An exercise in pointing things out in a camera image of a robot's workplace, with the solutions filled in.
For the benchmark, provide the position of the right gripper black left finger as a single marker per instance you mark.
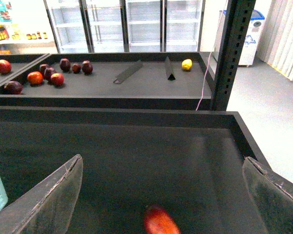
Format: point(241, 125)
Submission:
point(48, 207)

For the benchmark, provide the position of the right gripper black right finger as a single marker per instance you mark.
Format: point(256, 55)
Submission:
point(272, 195)

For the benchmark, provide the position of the dark red apple front left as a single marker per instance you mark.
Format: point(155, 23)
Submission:
point(13, 87)

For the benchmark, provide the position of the red apple front middle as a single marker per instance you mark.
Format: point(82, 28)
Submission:
point(57, 79)

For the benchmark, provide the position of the orange red apple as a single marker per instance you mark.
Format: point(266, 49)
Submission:
point(35, 78)

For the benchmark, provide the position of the dark plum apple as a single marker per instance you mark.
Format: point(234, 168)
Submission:
point(49, 71)

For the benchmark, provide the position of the dark apple behind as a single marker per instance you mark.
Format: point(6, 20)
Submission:
point(42, 68)

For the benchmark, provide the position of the small dark red apple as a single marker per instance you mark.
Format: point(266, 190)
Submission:
point(76, 68)

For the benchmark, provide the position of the dark red apple tall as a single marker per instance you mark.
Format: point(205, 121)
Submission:
point(65, 65)

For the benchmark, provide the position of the dark red apple right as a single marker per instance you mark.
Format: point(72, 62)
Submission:
point(87, 67)

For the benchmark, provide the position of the red apple far left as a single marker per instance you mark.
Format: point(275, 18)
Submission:
point(5, 67)

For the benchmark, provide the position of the black front display tray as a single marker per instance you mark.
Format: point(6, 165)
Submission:
point(189, 163)

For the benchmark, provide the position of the black display tray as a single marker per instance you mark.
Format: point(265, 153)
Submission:
point(148, 88)
point(189, 163)

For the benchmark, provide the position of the red orange mango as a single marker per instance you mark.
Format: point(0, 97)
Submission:
point(158, 221)

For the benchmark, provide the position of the black left rear tray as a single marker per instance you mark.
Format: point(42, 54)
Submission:
point(19, 63)

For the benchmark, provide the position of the white vertical blinds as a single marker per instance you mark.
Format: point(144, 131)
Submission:
point(276, 43)

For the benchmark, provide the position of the black rear display tray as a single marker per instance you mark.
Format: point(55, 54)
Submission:
point(148, 88)

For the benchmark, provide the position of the yellow lemon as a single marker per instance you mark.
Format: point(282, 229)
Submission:
point(187, 65)

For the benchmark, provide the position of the black triangular divider bar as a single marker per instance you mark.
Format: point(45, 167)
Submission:
point(169, 70)

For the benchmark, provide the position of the flat black divider bar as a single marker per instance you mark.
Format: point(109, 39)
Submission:
point(120, 78)

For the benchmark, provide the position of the white shelf with bottles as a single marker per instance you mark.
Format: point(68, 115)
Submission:
point(25, 28)

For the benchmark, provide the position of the glass door refrigerator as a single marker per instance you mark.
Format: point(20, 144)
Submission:
point(103, 26)

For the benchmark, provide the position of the black perforated metal post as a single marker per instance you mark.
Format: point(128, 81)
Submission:
point(236, 24)

